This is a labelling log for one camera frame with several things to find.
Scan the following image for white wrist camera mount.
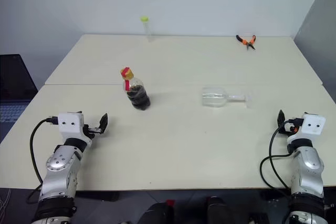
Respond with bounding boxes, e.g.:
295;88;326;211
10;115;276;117
57;112;93;146
287;113;327;144

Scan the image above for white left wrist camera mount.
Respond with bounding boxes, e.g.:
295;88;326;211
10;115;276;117
57;112;93;146

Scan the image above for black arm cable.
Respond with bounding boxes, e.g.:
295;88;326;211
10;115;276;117
25;115;59;205
259;118;303;199

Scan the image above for orange black pliers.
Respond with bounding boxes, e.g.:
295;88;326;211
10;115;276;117
235;34;257;52

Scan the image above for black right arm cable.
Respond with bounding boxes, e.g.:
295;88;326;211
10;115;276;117
259;118;303;199

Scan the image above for clear drinking glass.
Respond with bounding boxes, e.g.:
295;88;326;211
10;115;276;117
201;86;253;110

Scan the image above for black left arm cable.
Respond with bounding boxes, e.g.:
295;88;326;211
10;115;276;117
25;115;59;205

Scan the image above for dark rounded shape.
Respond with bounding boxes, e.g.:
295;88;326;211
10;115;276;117
205;196;232;224
137;199;174;224

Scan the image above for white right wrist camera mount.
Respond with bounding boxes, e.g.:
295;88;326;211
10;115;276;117
287;113;327;144

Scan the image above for dark drink plastic bottle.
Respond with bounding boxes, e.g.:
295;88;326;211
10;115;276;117
120;66;152;111

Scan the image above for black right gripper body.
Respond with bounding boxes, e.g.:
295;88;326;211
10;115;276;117
278;123;299;134

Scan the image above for dark laptop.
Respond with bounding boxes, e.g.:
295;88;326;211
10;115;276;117
0;54;39;141

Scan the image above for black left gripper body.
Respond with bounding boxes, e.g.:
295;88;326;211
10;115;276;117
82;125;102;140

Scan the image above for clear tube with green cap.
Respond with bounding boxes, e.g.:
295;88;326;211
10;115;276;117
139;16;153;42

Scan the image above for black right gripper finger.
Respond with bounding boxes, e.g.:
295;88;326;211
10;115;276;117
277;109;287;131

